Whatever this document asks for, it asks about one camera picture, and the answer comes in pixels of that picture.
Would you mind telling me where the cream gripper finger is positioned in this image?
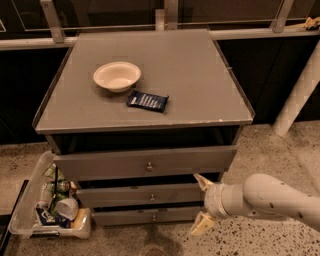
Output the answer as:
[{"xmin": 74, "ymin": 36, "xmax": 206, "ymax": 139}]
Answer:
[
  {"xmin": 194, "ymin": 173, "xmax": 213, "ymax": 192},
  {"xmin": 190, "ymin": 211, "xmax": 216, "ymax": 236}
]

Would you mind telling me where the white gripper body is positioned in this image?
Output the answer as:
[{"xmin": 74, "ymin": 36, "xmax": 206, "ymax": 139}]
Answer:
[{"xmin": 204, "ymin": 183, "xmax": 233, "ymax": 219}]

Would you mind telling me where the grey drawer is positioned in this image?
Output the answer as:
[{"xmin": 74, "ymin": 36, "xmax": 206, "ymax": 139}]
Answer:
[
  {"xmin": 92, "ymin": 206, "xmax": 204, "ymax": 226},
  {"xmin": 77, "ymin": 183, "xmax": 204, "ymax": 208},
  {"xmin": 54, "ymin": 146, "xmax": 237, "ymax": 181}
]

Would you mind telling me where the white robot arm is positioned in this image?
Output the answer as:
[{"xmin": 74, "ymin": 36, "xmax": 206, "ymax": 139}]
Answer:
[{"xmin": 190, "ymin": 174, "xmax": 320, "ymax": 236}]

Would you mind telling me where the grey top drawer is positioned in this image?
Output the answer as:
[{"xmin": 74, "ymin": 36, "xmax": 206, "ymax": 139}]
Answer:
[{"xmin": 54, "ymin": 146, "xmax": 237, "ymax": 181}]

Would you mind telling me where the grey bottom drawer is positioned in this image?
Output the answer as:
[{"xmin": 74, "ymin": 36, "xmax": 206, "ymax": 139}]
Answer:
[{"xmin": 92, "ymin": 206, "xmax": 204, "ymax": 226}]

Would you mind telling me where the grey drawer cabinet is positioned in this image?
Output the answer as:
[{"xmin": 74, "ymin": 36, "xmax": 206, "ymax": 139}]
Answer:
[{"xmin": 34, "ymin": 30, "xmax": 253, "ymax": 214}]

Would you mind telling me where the blue snack packet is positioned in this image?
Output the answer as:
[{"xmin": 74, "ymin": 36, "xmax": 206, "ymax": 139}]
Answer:
[{"xmin": 126, "ymin": 90, "xmax": 169, "ymax": 113}]

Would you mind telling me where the yellow sponge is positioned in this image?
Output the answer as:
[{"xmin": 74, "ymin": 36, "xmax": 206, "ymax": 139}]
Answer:
[{"xmin": 71, "ymin": 208, "xmax": 86, "ymax": 229}]

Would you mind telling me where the white bowl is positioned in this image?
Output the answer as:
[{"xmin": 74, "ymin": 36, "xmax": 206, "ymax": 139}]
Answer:
[{"xmin": 93, "ymin": 62, "xmax": 141, "ymax": 93}]

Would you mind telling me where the white paper cup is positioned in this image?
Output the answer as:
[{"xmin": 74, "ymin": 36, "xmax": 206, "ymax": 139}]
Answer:
[{"xmin": 56, "ymin": 198, "xmax": 79, "ymax": 220}]

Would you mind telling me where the green soda can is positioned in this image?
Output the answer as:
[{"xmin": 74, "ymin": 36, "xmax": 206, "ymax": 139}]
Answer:
[{"xmin": 50, "ymin": 180, "xmax": 70, "ymax": 193}]

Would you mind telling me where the green chip bag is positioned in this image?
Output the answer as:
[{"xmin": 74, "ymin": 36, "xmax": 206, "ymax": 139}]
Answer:
[{"xmin": 42, "ymin": 163, "xmax": 65, "ymax": 181}]

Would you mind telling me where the clear plastic bin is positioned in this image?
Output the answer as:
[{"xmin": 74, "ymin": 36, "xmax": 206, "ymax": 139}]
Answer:
[{"xmin": 9, "ymin": 151, "xmax": 91, "ymax": 239}]

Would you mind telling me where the blue white snack bag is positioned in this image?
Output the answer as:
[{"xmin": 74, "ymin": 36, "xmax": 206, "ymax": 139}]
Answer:
[{"xmin": 35, "ymin": 208, "xmax": 70, "ymax": 228}]

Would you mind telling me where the clear plastic bottle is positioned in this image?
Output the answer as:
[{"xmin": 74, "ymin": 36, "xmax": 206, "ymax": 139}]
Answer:
[{"xmin": 35, "ymin": 182, "xmax": 53, "ymax": 209}]

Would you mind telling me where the white diagonal post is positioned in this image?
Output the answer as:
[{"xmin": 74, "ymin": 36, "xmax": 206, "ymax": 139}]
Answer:
[{"xmin": 272, "ymin": 42, "xmax": 320, "ymax": 137}]

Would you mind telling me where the metal railing frame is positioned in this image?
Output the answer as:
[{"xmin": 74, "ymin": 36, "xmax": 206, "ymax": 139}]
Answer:
[{"xmin": 0, "ymin": 0, "xmax": 320, "ymax": 50}]

